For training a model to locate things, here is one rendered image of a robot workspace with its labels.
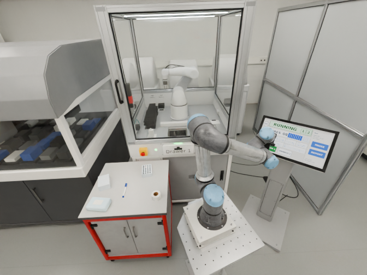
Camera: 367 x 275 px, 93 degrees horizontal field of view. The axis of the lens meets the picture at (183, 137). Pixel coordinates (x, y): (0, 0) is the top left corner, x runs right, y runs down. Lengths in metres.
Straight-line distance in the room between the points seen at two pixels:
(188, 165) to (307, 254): 1.40
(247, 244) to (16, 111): 1.68
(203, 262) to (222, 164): 1.00
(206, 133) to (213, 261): 0.73
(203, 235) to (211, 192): 0.26
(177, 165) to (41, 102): 1.21
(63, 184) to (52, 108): 0.83
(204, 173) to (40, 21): 4.90
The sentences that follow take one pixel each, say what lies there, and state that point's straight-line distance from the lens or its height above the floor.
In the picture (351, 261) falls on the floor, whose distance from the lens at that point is 2.49.
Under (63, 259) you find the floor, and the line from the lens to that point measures 2.36.
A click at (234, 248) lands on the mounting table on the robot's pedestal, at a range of 1.24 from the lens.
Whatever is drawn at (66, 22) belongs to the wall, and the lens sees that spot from 5.08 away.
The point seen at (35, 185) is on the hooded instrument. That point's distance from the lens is 2.17.
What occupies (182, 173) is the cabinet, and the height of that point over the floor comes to 0.54.
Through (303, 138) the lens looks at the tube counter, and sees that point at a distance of 1.61.
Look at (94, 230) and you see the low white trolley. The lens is 1.69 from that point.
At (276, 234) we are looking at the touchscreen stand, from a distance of 2.24.
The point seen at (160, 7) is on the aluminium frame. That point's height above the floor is 1.97.
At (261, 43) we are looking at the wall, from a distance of 4.93.
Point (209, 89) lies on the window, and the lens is 1.46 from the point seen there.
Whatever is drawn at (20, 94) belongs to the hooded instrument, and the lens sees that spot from 1.52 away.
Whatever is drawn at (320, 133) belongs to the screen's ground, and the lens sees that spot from 1.63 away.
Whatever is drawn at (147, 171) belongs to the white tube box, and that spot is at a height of 0.79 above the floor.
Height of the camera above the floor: 1.86
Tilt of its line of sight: 32 degrees down
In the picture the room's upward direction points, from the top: 2 degrees counter-clockwise
